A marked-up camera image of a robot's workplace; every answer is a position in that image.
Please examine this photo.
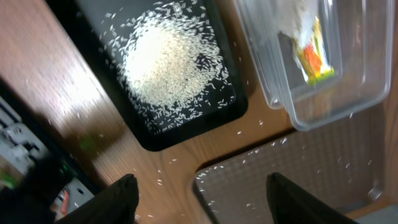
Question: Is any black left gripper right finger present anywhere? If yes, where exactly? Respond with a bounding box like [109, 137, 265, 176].
[266, 172, 357, 224]

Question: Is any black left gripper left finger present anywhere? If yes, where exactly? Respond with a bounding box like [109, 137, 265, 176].
[57, 174, 139, 224]

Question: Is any pile of white rice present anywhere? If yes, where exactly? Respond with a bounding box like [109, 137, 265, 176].
[97, 1, 235, 135]

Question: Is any plastic snack wrapper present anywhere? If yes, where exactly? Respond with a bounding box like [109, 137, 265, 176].
[274, 0, 335, 85]

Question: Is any black waste tray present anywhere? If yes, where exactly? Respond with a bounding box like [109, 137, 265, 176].
[46, 0, 248, 152]

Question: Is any dark brown serving tray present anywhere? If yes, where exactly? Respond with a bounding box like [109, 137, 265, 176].
[193, 105, 386, 223]

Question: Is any clear plastic bin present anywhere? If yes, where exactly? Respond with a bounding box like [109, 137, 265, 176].
[234, 0, 396, 131]

